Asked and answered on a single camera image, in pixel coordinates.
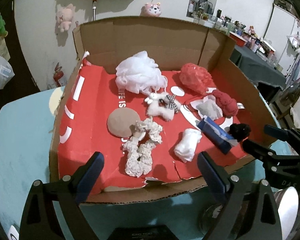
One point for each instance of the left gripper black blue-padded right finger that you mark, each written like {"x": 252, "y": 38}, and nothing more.
{"x": 248, "y": 209}

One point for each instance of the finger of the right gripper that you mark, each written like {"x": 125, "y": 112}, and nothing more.
{"x": 258, "y": 151}
{"x": 291, "y": 136}

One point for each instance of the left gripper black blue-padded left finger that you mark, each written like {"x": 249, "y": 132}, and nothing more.
{"x": 39, "y": 219}

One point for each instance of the black scrunchie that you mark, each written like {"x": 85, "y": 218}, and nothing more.
{"x": 239, "y": 131}

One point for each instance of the red knitted ball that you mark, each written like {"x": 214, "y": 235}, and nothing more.
{"x": 227, "y": 104}

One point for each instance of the grey pouch white cloth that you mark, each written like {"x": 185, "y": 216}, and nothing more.
{"x": 207, "y": 107}

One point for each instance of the round tan powder puff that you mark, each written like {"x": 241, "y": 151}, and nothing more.
{"x": 121, "y": 121}

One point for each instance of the white fluffy plush toy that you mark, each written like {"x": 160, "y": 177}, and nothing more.
{"x": 163, "y": 105}

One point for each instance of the cream crochet scrunchie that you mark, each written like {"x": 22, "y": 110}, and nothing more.
{"x": 140, "y": 145}

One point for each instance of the small jar yellow capsules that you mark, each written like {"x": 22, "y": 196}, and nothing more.
{"x": 287, "y": 201}

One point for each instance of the dark glass jar silver lid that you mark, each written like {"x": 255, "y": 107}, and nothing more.
{"x": 208, "y": 218}

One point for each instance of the white portable wifi device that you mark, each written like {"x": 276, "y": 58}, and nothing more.
{"x": 13, "y": 234}

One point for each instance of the dark cloth covered table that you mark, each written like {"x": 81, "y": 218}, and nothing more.
{"x": 255, "y": 69}

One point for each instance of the colourful square tin box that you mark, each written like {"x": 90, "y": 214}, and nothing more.
{"x": 155, "y": 232}

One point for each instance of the red mesh bath pouf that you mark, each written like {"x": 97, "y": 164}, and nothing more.
{"x": 196, "y": 78}

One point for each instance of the white wardrobe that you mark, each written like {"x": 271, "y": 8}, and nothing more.
{"x": 281, "y": 25}

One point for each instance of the red-lined cardboard box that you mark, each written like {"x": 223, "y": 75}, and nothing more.
{"x": 91, "y": 94}

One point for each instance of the suitcase on wardrobe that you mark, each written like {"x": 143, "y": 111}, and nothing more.
{"x": 287, "y": 4}

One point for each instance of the white plastic bag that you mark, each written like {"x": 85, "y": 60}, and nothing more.
{"x": 6, "y": 72}

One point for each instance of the white mesh bath pouf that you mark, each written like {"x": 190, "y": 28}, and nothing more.
{"x": 140, "y": 74}

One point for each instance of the pink fox plush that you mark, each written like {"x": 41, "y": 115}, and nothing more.
{"x": 151, "y": 10}

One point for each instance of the pink pig plush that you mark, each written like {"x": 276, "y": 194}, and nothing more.
{"x": 64, "y": 17}

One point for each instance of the mop handle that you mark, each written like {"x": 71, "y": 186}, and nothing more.
{"x": 94, "y": 6}

